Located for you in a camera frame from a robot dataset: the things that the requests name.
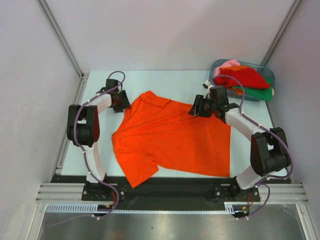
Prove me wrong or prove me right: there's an orange t shirt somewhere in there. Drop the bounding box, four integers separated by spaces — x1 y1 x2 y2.
230 86 246 96
112 91 231 188

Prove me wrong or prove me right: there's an aluminium frame rail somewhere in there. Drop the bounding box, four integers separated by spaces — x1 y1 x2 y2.
35 183 84 203

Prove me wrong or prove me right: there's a white slotted cable duct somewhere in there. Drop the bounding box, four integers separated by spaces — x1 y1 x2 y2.
45 202 249 215

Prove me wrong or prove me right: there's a green t shirt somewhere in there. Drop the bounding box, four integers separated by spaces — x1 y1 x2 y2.
244 78 274 102

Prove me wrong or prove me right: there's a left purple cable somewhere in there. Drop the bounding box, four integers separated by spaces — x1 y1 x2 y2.
74 70 126 221

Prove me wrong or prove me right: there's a pink t shirt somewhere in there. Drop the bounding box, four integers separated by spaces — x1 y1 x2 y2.
213 59 242 77

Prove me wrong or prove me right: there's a purple cable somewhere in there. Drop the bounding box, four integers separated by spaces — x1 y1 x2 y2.
212 74 295 220
74 70 126 221

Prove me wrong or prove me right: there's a red t shirt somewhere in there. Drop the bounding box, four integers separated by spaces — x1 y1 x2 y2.
215 67 271 89

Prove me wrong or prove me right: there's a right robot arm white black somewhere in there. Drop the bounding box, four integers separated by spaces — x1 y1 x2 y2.
188 86 294 201

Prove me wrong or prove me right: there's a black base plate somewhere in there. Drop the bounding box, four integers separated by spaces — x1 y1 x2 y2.
49 174 292 212

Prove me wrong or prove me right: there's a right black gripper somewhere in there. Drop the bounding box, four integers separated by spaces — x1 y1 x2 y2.
188 94 217 118

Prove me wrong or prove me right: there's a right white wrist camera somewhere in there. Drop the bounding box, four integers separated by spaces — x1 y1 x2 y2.
202 80 213 90

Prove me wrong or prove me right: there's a blue plastic basket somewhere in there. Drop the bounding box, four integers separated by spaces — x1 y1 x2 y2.
209 59 275 102

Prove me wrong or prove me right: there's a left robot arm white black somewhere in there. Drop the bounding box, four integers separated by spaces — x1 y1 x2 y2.
66 79 131 200

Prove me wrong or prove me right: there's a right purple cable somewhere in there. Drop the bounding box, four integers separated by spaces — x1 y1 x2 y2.
212 74 295 220

